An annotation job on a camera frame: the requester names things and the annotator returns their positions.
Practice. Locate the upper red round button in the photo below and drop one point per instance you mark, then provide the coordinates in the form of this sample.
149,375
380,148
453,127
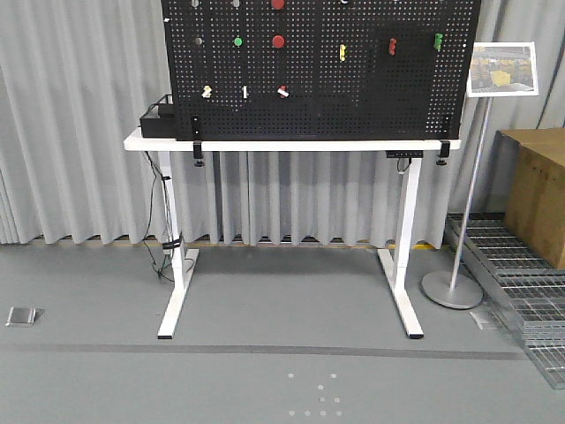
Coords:
278,4

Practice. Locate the black box on desk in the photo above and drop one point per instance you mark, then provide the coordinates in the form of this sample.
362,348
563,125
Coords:
159,121

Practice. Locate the red toggle handle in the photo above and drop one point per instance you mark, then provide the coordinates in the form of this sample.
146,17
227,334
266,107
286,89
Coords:
392,46

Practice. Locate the red round button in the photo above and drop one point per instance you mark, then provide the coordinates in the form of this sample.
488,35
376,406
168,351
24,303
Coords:
278,41
278,4

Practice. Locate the grey curtain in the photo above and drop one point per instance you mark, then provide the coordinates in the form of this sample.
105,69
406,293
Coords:
77,75

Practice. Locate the white standing desk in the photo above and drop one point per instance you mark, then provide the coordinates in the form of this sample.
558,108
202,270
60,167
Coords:
394,264

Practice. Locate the left black table clamp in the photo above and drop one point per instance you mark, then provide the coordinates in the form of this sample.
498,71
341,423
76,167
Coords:
197,152

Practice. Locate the yellow toggle handle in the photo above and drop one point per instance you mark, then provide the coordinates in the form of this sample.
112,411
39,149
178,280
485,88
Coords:
342,52

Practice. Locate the black wire frame rail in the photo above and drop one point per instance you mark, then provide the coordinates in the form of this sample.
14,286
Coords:
164,99

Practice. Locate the brown cardboard box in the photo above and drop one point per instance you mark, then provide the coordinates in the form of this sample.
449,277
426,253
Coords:
535,208

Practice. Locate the black perforated pegboard panel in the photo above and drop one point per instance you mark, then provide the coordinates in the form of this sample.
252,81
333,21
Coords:
369,96

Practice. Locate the silver floor outlet plate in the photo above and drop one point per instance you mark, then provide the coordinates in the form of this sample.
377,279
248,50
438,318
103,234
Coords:
24,316

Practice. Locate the black table clamp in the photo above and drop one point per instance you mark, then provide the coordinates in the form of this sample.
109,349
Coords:
444,152
197,152

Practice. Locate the red base white knob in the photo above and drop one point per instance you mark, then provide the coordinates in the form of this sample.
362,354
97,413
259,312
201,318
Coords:
282,91

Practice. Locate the lower red round button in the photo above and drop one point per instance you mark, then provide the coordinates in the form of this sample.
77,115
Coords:
278,41

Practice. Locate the metal floor grating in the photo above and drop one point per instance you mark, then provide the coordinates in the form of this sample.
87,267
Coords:
525,292

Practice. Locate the right black table clamp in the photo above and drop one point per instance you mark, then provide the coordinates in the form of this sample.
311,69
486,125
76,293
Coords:
444,152

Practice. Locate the desk height control panel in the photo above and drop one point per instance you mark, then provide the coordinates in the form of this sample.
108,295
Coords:
404,154

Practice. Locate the green toggle handle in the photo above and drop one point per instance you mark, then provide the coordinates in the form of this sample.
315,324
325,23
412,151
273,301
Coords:
438,40

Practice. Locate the yellow base white knob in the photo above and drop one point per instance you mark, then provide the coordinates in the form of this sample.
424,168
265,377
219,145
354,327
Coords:
207,92

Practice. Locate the silver sign stand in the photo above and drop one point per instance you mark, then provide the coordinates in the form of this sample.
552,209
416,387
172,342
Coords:
498,69

